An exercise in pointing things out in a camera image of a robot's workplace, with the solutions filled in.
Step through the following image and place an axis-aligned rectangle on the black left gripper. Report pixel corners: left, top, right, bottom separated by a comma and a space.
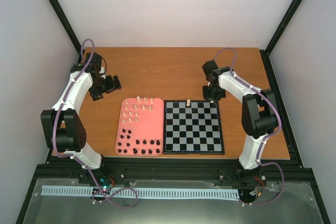
89, 75, 122, 101

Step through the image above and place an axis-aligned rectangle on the white chess bishop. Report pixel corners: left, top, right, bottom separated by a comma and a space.
186, 99, 191, 107

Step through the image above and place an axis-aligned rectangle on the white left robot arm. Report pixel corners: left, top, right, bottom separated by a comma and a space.
40, 53, 121, 184

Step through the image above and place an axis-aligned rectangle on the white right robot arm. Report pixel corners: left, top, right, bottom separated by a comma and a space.
202, 60, 281, 185

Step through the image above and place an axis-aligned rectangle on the left controller board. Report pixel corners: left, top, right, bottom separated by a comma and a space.
99, 174, 115, 191

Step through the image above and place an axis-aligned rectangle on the controller board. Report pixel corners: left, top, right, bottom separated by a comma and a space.
99, 174, 115, 191
249, 176, 265, 200

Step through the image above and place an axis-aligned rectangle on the right controller board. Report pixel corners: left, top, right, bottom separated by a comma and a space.
249, 176, 265, 200

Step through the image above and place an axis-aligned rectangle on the black grey chessboard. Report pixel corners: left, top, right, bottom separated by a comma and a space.
163, 100, 225, 155

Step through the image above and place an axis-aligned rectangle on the pink plastic tray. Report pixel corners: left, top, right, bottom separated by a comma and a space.
115, 98, 164, 157

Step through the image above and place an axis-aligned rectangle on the light blue cable duct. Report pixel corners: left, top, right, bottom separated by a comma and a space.
40, 185, 239, 201

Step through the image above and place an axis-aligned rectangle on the black aluminium frame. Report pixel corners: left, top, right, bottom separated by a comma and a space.
17, 0, 330, 223

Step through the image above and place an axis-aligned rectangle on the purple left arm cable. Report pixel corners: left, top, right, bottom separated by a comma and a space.
52, 38, 139, 209

